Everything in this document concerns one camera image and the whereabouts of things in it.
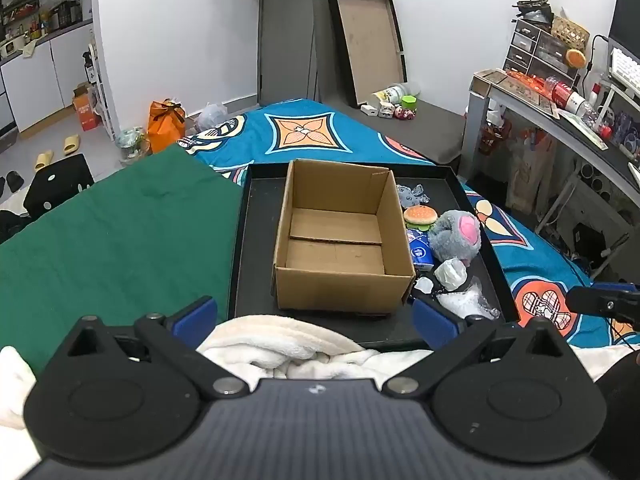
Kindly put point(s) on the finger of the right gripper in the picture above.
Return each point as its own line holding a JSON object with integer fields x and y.
{"x": 615, "y": 301}

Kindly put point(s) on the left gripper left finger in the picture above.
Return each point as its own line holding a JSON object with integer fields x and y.
{"x": 175, "y": 340}

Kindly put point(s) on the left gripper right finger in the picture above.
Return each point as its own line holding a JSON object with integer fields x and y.
{"x": 455, "y": 343}

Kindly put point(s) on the clear bubble wrap bag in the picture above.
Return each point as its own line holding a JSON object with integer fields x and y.
{"x": 468, "y": 302}

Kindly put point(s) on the white soft ball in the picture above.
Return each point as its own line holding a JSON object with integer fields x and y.
{"x": 451, "y": 274}

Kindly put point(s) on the blue tissue pack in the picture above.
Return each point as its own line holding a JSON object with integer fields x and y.
{"x": 420, "y": 250}

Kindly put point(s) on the grey pink plush paw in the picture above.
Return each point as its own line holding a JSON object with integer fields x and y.
{"x": 455, "y": 234}

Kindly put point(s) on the plush hamburger toy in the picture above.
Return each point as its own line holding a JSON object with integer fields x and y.
{"x": 420, "y": 217}

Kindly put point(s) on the brown cardboard box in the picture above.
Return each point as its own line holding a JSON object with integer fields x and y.
{"x": 341, "y": 242}

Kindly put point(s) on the blue grey knitted toy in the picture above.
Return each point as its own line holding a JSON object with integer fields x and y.
{"x": 410, "y": 197}

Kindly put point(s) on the black stitched plush toy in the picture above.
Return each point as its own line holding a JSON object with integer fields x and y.
{"x": 427, "y": 289}

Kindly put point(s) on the white fleece blanket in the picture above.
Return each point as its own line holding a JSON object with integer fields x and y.
{"x": 256, "y": 346}

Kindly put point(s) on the black shallow tray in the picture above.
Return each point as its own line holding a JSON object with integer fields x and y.
{"x": 252, "y": 289}

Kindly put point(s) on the blue patterned blanket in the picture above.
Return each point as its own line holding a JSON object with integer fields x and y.
{"x": 538, "y": 275}

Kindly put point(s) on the green cloth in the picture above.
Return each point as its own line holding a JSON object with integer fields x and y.
{"x": 152, "y": 237}

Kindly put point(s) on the grey desk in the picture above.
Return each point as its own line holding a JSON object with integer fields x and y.
{"x": 612, "y": 163}

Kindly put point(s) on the black stool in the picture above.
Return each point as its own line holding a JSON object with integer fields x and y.
{"x": 56, "y": 183}

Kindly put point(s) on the grey floor mat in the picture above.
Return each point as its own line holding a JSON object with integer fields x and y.
{"x": 435, "y": 133}

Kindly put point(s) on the orange bag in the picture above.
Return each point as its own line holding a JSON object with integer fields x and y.
{"x": 166, "y": 124}

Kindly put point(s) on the yellow slipper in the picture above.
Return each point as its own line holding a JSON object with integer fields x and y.
{"x": 71, "y": 144}
{"x": 43, "y": 160}

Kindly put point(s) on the black slipper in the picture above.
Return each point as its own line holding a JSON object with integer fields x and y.
{"x": 14, "y": 181}

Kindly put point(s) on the clear plastic bag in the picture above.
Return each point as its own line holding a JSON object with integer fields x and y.
{"x": 211, "y": 116}

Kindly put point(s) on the red pink small toy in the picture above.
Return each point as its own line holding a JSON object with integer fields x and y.
{"x": 403, "y": 113}

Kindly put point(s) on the white keyboard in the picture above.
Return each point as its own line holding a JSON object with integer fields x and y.
{"x": 625, "y": 70}

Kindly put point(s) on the printed white carton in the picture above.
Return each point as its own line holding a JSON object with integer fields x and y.
{"x": 386, "y": 110}

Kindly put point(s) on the green lidded jar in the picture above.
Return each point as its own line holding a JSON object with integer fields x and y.
{"x": 409, "y": 102}

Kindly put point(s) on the white adapter box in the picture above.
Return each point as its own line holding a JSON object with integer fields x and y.
{"x": 369, "y": 110}

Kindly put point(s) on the white plastic bottle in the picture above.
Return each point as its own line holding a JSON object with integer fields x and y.
{"x": 394, "y": 93}

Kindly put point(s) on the orange carton on floor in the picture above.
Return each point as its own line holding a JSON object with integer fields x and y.
{"x": 83, "y": 104}

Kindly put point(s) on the computer monitor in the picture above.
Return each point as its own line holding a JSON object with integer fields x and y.
{"x": 625, "y": 26}

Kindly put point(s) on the drawer organizer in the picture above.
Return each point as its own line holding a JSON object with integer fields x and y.
{"x": 536, "y": 53}

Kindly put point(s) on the white kitchen cabinet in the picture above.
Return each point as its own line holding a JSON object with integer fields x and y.
{"x": 43, "y": 84}

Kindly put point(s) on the leaning black tray lid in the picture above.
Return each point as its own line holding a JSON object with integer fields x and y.
{"x": 368, "y": 47}

